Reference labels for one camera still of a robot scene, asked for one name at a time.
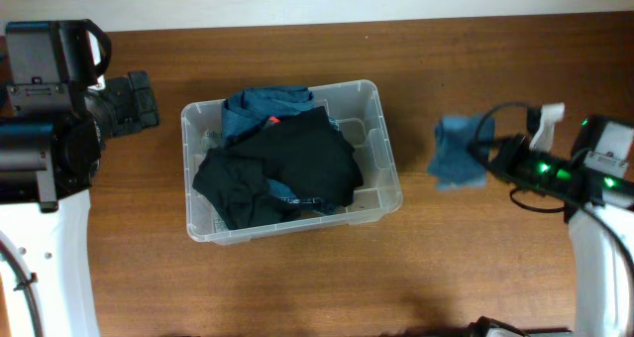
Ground black cloth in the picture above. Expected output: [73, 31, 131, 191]
[192, 149, 301, 230]
[229, 107, 364, 206]

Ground clear plastic storage bin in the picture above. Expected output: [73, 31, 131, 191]
[180, 79, 403, 245]

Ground light blue cloth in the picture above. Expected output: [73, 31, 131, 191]
[428, 115, 486, 191]

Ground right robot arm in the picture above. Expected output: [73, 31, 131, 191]
[468, 114, 633, 336]

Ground light blue jeans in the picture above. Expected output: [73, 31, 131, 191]
[201, 130, 228, 233]

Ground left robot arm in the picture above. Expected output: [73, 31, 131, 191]
[1, 69, 159, 336]

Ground dark blue jeans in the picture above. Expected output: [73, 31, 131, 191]
[221, 86, 339, 215]

